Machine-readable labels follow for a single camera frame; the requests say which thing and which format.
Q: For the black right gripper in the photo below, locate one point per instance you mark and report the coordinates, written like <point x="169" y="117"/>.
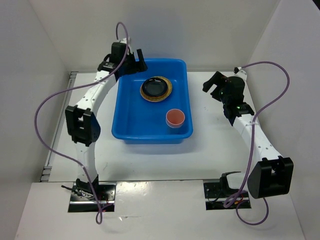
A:
<point x="217" y="79"/>

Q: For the black round plate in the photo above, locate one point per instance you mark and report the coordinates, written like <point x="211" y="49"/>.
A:
<point x="154" y="87"/>

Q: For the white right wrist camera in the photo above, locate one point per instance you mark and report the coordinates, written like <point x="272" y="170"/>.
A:
<point x="239" y="72"/>

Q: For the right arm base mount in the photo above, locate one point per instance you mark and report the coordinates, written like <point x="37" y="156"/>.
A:
<point x="216" y="192"/>

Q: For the light woven bamboo tray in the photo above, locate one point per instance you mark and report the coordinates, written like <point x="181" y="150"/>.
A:
<point x="170" y="86"/>

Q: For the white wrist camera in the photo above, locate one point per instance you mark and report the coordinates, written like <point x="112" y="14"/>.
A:
<point x="239" y="72"/>
<point x="127" y="41"/>

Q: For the orange woven bamboo tray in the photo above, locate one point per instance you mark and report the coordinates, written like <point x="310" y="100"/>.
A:
<point x="155" y="99"/>

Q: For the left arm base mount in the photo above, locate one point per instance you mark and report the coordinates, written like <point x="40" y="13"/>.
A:
<point x="82" y="202"/>

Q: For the blue plastic bin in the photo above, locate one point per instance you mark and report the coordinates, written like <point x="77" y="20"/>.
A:
<point x="138" y="121"/>

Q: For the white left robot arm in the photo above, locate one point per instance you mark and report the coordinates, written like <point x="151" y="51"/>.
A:
<point x="81" y="119"/>

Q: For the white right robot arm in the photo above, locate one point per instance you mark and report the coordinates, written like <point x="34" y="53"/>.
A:
<point x="270" y="173"/>

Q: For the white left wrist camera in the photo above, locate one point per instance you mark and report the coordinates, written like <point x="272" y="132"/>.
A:
<point x="127" y="41"/>

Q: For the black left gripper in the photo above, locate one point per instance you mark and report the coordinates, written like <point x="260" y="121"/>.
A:
<point x="138" y="66"/>

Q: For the pink plastic cup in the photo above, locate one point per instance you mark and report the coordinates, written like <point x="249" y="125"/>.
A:
<point x="175" y="118"/>

